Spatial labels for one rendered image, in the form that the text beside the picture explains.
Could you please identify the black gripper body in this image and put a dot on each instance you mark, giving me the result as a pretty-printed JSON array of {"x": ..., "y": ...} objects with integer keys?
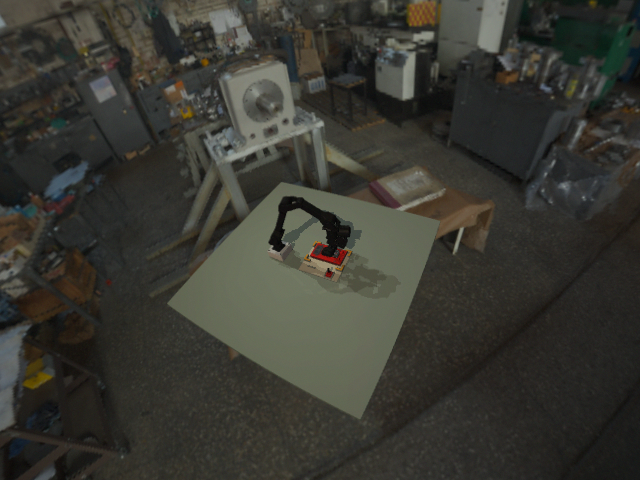
[{"x": 330, "y": 250}]

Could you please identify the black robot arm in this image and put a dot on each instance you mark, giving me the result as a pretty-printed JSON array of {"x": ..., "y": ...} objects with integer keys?
[{"x": 327, "y": 219}]

